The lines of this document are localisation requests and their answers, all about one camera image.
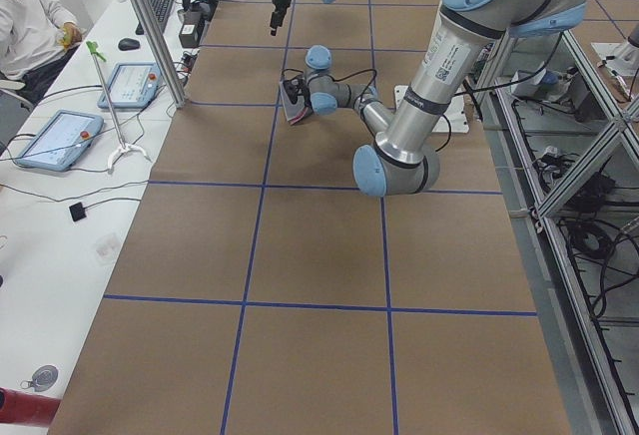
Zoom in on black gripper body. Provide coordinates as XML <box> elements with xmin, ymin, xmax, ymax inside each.
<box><xmin>270</xmin><ymin>0</ymin><xmax>292</xmax><ymax>29</ymax></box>

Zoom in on pink and grey towel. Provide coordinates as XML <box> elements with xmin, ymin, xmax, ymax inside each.
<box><xmin>280</xmin><ymin>81</ymin><xmax>313</xmax><ymax>125</ymax></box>

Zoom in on black box with white label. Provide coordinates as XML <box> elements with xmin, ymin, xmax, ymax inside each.
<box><xmin>179</xmin><ymin>11</ymin><xmax>205</xmax><ymax>49</ymax></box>

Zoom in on black keyboard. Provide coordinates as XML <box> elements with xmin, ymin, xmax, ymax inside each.
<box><xmin>149</xmin><ymin>0</ymin><xmax>175</xmax><ymax>32</ymax></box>

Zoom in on black computer mouse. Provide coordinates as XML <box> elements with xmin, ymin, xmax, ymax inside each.
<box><xmin>118</xmin><ymin>38</ymin><xmax>141</xmax><ymax>52</ymax></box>

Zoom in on far blue teach pendant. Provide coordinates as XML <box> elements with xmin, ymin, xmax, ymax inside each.
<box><xmin>107</xmin><ymin>62</ymin><xmax>163</xmax><ymax>110</ymax></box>

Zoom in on blue teach pendant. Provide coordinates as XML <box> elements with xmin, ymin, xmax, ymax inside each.
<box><xmin>15</xmin><ymin>110</ymin><xmax>104</xmax><ymax>172</ymax></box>
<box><xmin>107</xmin><ymin>62</ymin><xmax>163</xmax><ymax>110</ymax></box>

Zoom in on person in white shirt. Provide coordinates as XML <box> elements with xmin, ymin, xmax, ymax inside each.
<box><xmin>1</xmin><ymin>0</ymin><xmax>83</xmax><ymax>105</ymax></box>

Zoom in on near blue teach pendant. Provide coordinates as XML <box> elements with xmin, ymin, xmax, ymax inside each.
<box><xmin>15</xmin><ymin>110</ymin><xmax>104</xmax><ymax>172</ymax></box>

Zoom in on small black square pad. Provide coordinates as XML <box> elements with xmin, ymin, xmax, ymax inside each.
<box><xmin>69</xmin><ymin>202</ymin><xmax>87</xmax><ymax>222</ymax></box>

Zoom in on red cylinder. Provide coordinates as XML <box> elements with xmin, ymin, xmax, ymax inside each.
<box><xmin>0</xmin><ymin>388</ymin><xmax>61</xmax><ymax>427</ymax></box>

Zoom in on black camera cable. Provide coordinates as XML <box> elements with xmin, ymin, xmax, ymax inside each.
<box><xmin>279</xmin><ymin>67</ymin><xmax>485</xmax><ymax>153</ymax></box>

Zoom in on aluminium frame post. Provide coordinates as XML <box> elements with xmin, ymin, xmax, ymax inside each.
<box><xmin>130</xmin><ymin>0</ymin><xmax>186</xmax><ymax>109</ymax></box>

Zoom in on reacher grabber tool green handle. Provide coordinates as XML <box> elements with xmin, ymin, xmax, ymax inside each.
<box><xmin>86</xmin><ymin>41</ymin><xmax>151</xmax><ymax>174</ymax></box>

